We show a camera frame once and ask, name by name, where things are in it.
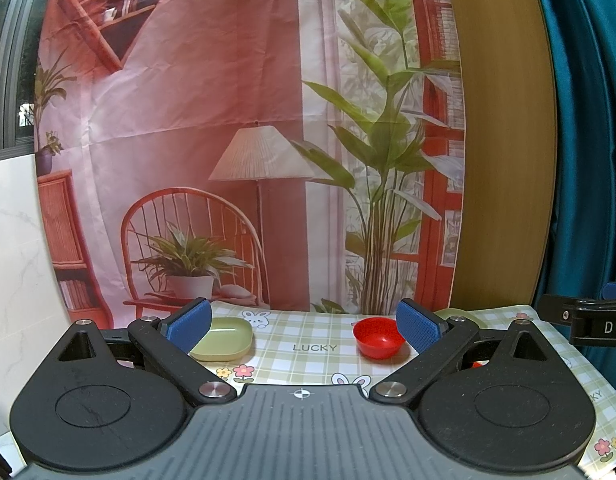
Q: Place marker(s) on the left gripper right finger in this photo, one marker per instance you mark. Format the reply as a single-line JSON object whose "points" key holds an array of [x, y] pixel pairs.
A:
{"points": [[440, 344]]}

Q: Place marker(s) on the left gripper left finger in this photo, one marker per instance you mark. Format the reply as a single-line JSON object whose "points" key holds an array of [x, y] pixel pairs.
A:
{"points": [[165, 345]]}

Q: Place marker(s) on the green square plate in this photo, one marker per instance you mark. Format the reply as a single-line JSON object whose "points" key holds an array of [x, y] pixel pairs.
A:
{"points": [[454, 314], [228, 339]]}

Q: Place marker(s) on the checkered bunny tablecloth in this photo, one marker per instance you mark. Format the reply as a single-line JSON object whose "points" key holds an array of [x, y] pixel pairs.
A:
{"points": [[304, 412]]}

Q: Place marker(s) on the white marble panel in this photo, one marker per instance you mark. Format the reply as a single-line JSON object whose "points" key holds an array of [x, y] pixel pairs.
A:
{"points": [[32, 315]]}

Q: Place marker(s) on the printed room backdrop cloth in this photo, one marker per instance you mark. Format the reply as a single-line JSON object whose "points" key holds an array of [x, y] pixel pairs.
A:
{"points": [[301, 155]]}

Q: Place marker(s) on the teal curtain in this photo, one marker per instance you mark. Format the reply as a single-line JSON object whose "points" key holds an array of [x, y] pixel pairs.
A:
{"points": [[580, 258]]}

